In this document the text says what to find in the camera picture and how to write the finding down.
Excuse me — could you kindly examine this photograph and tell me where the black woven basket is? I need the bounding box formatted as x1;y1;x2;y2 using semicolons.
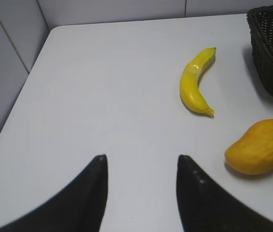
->
246;5;273;96

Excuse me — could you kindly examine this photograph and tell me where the yellow banana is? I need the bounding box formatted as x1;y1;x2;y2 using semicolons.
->
179;47;216;117

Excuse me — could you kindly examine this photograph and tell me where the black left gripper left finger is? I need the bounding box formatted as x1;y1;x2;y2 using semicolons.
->
0;155;108;232

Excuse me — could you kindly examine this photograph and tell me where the yellow mango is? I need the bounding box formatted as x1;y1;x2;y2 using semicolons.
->
225;119;273;175

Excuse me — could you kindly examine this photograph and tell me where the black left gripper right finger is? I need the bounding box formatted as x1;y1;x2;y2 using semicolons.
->
176;155;273;232

